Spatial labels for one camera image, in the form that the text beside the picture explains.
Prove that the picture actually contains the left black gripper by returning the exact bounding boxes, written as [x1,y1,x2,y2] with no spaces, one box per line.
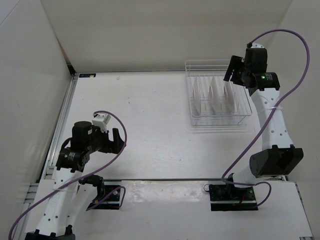
[85,124,126,154]

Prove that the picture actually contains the plain white plate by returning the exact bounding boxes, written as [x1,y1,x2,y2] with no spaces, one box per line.
[223,81,235,114]

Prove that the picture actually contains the white plate green motif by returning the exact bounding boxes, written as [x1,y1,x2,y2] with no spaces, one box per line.
[208,76,222,114]

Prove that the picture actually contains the green red rimmed plate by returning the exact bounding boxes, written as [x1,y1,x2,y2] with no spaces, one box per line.
[192,77,202,116]

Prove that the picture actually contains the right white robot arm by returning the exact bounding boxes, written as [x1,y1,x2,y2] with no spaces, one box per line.
[223,45,304,200]

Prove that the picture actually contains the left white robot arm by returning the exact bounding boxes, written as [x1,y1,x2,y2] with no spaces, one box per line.
[25,119,127,240]

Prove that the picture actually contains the small dark label sticker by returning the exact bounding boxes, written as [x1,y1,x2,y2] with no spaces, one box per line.
[78,73,96,78]

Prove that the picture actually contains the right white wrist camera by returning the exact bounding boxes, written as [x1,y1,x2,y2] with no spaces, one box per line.
[250,42,265,49]

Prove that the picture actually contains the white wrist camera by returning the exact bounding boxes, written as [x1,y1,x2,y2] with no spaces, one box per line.
[250,42,265,49]
[92,112,111,133]

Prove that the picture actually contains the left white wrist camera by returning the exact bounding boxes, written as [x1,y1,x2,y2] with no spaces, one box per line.
[92,112,111,133]

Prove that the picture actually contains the white wire dish rack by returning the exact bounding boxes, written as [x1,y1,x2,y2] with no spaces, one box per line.
[185,59,252,127]

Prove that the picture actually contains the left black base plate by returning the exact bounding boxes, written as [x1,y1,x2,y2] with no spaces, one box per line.
[87,185,126,211]

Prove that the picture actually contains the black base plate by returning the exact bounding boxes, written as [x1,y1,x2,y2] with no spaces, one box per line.
[203,183,258,212]
[87,185,126,211]

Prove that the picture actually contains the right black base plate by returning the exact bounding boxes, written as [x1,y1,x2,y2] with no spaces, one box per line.
[203,183,258,212]

